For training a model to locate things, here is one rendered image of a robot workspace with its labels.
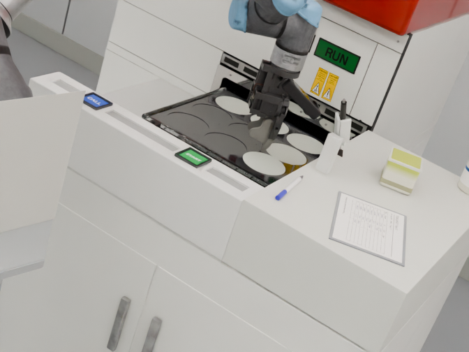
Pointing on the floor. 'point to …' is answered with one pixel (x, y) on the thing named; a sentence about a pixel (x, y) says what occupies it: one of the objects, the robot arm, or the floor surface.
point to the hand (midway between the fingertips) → (266, 147)
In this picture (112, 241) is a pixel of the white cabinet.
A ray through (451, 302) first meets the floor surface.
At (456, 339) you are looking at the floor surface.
